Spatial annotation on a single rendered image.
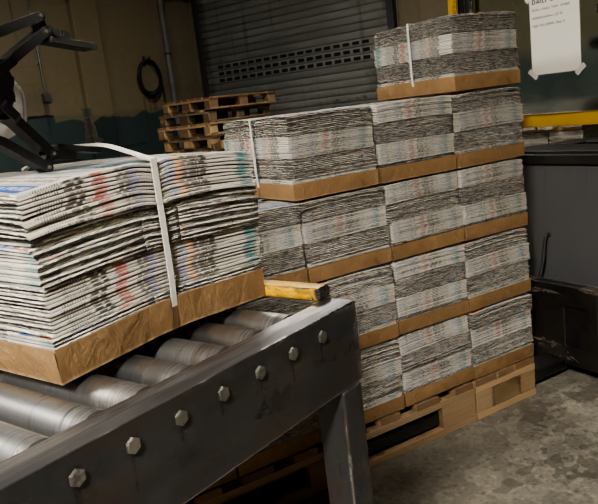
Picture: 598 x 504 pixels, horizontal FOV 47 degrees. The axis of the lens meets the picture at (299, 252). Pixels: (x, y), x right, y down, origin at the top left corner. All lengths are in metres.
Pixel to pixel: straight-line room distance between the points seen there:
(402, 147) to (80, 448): 1.53
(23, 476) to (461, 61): 1.82
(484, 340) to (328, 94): 7.50
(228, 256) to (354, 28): 8.44
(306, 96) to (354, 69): 0.86
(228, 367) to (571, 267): 2.21
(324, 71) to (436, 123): 7.55
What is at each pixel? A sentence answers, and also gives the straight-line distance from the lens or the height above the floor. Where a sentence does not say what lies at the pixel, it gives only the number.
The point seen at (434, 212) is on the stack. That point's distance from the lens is 2.13.
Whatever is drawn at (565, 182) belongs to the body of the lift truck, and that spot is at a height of 0.68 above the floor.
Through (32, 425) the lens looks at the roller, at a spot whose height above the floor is 0.78.
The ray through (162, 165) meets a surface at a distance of 0.91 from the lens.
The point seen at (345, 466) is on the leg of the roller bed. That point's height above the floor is 0.56.
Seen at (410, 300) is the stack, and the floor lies 0.47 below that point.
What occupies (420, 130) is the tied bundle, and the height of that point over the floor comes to 0.97.
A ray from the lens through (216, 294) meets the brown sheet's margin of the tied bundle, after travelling 0.98.
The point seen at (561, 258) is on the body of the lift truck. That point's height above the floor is 0.38.
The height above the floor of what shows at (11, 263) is 0.94.
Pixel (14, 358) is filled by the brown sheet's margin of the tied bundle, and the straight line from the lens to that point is 0.90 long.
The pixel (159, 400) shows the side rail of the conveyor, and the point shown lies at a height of 0.80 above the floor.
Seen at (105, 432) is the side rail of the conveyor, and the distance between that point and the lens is 0.70.
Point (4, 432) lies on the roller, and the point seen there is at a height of 0.80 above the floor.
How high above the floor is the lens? 1.08
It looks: 12 degrees down
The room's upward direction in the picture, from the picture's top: 7 degrees counter-clockwise
